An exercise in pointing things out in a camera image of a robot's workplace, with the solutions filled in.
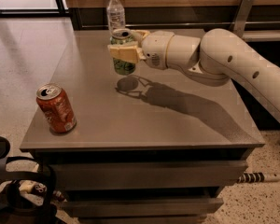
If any grey drawer cabinet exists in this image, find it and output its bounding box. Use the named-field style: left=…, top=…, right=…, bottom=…
left=21, top=31, right=263, bottom=224

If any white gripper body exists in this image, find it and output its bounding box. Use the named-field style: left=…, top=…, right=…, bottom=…
left=142, top=31, right=175, bottom=70

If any clear plastic water bottle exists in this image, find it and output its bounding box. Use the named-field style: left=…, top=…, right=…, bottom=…
left=106, top=0, right=126, bottom=33

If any green soda can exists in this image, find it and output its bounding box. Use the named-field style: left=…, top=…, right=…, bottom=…
left=110, top=28, right=135, bottom=76

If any upper grey drawer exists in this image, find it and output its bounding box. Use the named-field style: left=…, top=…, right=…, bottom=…
left=52, top=161, right=247, bottom=190

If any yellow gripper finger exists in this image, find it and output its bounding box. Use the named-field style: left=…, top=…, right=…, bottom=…
left=131, top=30, right=150, bottom=43
left=108, top=45, right=146, bottom=63

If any black bag with straps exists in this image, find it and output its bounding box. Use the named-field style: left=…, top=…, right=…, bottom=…
left=0, top=136, right=66, bottom=224

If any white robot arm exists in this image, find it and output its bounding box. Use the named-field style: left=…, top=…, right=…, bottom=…
left=108, top=29, right=280, bottom=123

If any red coke can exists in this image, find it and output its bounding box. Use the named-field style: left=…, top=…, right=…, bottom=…
left=36, top=83, right=77, bottom=133

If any striped black white stick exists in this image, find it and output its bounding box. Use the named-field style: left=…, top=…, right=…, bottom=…
left=237, top=172, right=280, bottom=183

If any lower grey drawer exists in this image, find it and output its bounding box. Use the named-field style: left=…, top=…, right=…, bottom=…
left=62, top=198, right=223, bottom=217

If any metal wall bracket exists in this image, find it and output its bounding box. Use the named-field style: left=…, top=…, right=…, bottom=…
left=230, top=0, right=255, bottom=37

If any grey drawer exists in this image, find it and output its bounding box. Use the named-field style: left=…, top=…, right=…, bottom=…
left=52, top=161, right=247, bottom=190
left=62, top=198, right=223, bottom=217

